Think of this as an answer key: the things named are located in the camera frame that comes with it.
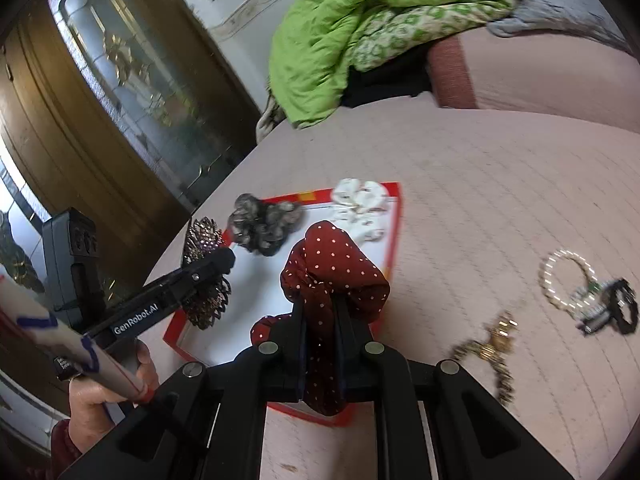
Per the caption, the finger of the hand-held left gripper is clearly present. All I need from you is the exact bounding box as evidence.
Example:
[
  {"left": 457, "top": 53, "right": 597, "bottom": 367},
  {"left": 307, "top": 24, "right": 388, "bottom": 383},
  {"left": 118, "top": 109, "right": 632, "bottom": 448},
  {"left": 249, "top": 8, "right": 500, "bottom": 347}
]
[{"left": 147, "top": 247, "right": 237, "bottom": 313}]

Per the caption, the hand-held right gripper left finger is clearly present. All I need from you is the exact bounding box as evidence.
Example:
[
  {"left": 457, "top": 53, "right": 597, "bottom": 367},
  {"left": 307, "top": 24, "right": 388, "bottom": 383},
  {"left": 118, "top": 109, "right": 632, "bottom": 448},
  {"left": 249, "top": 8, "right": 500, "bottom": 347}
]
[{"left": 57, "top": 300, "right": 308, "bottom": 480}]

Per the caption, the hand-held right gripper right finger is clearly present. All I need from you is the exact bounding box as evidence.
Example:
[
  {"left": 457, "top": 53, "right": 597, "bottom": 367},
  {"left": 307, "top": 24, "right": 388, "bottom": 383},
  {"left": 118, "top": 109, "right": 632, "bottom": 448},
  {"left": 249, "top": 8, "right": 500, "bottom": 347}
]
[{"left": 335, "top": 297, "right": 576, "bottom": 480}]

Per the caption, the brown metal hair claw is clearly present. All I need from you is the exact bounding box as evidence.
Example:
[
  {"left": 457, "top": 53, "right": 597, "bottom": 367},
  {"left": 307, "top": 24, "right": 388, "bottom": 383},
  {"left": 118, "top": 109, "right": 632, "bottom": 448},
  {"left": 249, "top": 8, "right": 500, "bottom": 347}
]
[{"left": 181, "top": 216, "right": 233, "bottom": 331}]

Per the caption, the white tray with red rim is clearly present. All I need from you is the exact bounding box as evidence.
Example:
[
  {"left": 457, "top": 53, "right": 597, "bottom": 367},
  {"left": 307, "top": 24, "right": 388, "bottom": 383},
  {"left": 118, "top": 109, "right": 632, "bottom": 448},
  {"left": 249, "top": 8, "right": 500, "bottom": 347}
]
[{"left": 164, "top": 181, "right": 405, "bottom": 428}]

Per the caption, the red polka dot scrunchie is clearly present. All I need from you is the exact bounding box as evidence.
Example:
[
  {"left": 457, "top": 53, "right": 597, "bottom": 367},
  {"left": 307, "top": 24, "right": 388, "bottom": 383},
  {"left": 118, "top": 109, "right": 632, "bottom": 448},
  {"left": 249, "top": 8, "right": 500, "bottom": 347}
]
[{"left": 249, "top": 220, "right": 391, "bottom": 417}]

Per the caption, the gold brown chain bracelet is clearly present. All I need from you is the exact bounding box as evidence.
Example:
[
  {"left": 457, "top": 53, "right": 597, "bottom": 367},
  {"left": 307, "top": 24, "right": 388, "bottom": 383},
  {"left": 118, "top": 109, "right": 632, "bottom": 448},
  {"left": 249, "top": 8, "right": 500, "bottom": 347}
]
[{"left": 449, "top": 310, "right": 521, "bottom": 407}]

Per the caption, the white pearl bracelet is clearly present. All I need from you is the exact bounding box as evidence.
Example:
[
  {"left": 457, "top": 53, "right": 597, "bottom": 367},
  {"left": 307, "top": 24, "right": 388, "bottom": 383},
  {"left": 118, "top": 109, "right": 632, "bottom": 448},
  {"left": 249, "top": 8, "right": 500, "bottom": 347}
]
[{"left": 539, "top": 250, "right": 598, "bottom": 313}]

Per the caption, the mixed bead bracelet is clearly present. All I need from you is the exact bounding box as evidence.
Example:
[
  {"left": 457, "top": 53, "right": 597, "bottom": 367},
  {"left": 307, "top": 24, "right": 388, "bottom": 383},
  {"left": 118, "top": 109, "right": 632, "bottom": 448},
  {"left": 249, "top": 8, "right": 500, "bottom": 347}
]
[{"left": 572, "top": 280, "right": 613, "bottom": 337}]

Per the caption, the black hair tie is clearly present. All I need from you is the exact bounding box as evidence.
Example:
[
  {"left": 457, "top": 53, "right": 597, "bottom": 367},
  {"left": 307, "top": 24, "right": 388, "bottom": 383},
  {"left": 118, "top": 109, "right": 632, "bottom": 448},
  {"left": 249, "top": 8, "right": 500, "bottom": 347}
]
[{"left": 600, "top": 277, "right": 640, "bottom": 336}]

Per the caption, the person's left forearm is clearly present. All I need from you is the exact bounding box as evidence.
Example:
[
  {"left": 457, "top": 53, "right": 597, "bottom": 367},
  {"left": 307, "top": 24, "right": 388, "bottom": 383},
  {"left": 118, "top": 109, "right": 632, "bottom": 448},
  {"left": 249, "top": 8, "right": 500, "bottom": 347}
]
[{"left": 47, "top": 417, "right": 86, "bottom": 471}]

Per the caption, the person's left hand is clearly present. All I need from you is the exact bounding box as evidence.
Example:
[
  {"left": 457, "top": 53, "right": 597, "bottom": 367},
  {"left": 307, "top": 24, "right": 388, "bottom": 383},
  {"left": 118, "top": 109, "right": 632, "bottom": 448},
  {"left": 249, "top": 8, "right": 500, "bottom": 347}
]
[{"left": 67, "top": 342, "right": 161, "bottom": 461}]

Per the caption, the white printed tube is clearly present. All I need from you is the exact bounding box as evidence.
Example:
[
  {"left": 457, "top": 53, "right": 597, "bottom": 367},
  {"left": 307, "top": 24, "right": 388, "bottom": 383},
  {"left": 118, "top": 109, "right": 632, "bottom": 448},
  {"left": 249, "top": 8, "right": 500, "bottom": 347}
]
[{"left": 0, "top": 277, "right": 151, "bottom": 403}]

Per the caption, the grey floral scrunchie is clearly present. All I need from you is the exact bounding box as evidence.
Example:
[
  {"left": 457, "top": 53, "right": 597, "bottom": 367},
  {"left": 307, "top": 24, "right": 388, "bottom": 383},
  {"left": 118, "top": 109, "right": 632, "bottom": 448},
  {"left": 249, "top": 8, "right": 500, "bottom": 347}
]
[{"left": 227, "top": 192, "right": 306, "bottom": 257}]

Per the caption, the wooden door with glass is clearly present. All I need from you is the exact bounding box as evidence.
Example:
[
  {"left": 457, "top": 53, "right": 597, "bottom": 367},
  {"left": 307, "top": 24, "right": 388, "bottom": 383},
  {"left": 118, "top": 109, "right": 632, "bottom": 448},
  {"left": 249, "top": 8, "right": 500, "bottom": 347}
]
[{"left": 0, "top": 0, "right": 263, "bottom": 411}]

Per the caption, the white floral scrunchie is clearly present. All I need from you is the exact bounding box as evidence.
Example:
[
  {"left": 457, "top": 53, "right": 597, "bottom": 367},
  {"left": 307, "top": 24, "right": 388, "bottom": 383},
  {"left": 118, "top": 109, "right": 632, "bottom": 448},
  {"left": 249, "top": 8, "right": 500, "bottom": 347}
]
[{"left": 330, "top": 178, "right": 387, "bottom": 243}]

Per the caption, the pink bed sheet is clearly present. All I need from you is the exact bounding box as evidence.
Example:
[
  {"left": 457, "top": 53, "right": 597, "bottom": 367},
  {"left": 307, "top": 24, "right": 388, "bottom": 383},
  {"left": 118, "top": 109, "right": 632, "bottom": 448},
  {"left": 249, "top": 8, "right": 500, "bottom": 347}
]
[{"left": 142, "top": 92, "right": 640, "bottom": 480}]

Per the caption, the green quilt with floral lining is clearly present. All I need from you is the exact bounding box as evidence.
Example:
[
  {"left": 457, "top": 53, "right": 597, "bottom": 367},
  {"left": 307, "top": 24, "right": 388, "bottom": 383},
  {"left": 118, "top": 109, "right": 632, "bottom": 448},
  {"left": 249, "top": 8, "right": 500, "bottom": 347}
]
[{"left": 255, "top": 0, "right": 526, "bottom": 143}]

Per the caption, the black cloth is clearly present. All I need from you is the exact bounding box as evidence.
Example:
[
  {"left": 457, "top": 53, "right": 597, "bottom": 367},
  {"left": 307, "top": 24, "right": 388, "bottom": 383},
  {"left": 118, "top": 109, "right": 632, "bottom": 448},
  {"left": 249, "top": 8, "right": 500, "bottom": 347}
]
[{"left": 340, "top": 45, "right": 436, "bottom": 108}]

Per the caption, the pink bolster pillow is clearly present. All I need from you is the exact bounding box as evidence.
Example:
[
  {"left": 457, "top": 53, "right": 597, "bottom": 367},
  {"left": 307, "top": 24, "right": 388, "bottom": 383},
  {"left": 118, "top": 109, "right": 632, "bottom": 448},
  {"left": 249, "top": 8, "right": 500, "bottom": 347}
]
[{"left": 427, "top": 25, "right": 640, "bottom": 133}]

